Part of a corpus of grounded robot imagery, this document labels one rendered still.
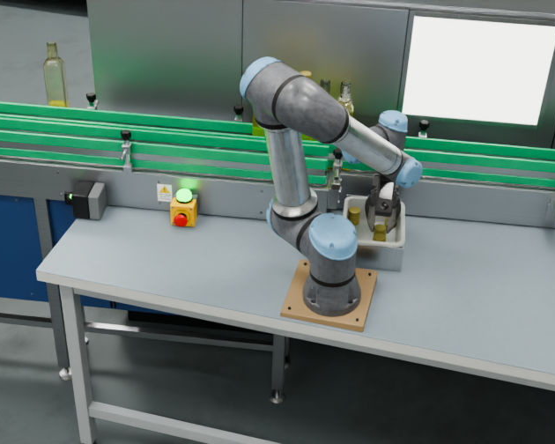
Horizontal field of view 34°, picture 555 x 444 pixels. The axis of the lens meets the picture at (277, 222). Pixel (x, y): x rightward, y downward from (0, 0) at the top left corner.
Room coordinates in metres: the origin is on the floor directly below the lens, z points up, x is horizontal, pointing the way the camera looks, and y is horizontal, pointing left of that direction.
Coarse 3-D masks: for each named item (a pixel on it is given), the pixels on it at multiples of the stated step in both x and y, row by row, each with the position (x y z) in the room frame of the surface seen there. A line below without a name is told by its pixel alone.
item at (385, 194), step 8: (384, 176) 2.06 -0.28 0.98; (384, 184) 2.04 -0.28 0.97; (392, 184) 2.04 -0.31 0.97; (384, 192) 2.02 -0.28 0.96; (392, 192) 2.02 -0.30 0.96; (376, 200) 2.00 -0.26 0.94; (384, 200) 2.00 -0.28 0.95; (392, 200) 2.00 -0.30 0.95; (376, 208) 1.98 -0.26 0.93; (384, 208) 1.97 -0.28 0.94; (392, 208) 1.98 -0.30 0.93; (384, 216) 1.97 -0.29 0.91
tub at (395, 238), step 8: (344, 200) 2.15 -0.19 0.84; (352, 200) 2.16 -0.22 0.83; (360, 200) 2.16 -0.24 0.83; (344, 208) 2.11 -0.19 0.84; (360, 208) 2.16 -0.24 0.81; (344, 216) 2.07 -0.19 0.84; (360, 216) 2.16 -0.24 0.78; (376, 216) 2.15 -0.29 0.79; (400, 216) 2.09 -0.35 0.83; (360, 224) 2.13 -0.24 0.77; (376, 224) 2.14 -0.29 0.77; (400, 224) 2.05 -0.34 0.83; (360, 232) 2.09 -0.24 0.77; (368, 232) 2.10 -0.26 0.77; (392, 232) 2.10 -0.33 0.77; (400, 232) 2.01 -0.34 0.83; (360, 240) 1.95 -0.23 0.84; (368, 240) 1.96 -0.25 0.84; (392, 240) 2.06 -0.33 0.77; (400, 240) 1.96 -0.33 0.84
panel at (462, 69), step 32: (416, 32) 2.40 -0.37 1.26; (448, 32) 2.39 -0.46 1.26; (480, 32) 2.38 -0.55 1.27; (512, 32) 2.37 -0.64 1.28; (544, 32) 2.37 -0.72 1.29; (416, 64) 2.40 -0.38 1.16; (448, 64) 2.39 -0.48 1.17; (480, 64) 2.38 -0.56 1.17; (512, 64) 2.37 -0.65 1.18; (544, 64) 2.36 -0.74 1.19; (416, 96) 2.40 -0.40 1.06; (448, 96) 2.39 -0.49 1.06; (480, 96) 2.38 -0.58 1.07; (512, 96) 2.37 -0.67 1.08
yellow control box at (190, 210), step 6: (174, 198) 2.15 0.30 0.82; (192, 198) 2.15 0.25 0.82; (174, 204) 2.11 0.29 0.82; (180, 204) 2.11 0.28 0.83; (186, 204) 2.12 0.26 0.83; (192, 204) 2.12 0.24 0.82; (174, 210) 2.11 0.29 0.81; (180, 210) 2.11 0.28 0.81; (186, 210) 2.11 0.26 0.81; (192, 210) 2.11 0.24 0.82; (174, 216) 2.11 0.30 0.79; (186, 216) 2.10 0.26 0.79; (192, 216) 2.11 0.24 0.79; (192, 222) 2.11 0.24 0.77
